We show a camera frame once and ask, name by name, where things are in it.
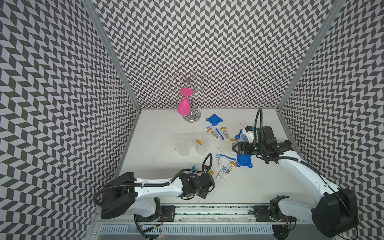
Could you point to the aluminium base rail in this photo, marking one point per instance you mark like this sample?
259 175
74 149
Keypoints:
198 213

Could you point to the blue lid under cup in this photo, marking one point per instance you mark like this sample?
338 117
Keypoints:
240 136

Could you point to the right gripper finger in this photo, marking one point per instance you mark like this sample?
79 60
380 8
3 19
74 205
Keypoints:
241 145
240 151

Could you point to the blue lid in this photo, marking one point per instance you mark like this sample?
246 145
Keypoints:
240 136
244 161
214 120

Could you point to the white bottle green label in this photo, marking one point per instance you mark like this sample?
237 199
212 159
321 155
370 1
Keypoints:
231 166

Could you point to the pink plastic wine glass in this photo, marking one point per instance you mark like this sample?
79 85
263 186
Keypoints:
184 107

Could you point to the toothpaste tube back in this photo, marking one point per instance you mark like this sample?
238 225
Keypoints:
208 128

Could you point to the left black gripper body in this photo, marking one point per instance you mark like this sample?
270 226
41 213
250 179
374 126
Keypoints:
202 194

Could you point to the toothpaste tube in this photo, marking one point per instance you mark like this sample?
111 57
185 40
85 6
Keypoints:
208 128
222 170
218 161

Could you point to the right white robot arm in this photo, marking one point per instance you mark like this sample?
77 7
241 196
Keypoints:
334 210

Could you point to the chrome glass holder stand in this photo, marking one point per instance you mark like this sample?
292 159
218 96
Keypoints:
194 81

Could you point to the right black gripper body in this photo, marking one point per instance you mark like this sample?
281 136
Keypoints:
255 148

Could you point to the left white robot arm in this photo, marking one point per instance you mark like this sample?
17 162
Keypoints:
127 194

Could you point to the blue toothbrush back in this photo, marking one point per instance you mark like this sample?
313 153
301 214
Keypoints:
220 134

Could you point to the clear cup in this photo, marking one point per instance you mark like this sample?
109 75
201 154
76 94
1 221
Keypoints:
205 144
246 138
183 146

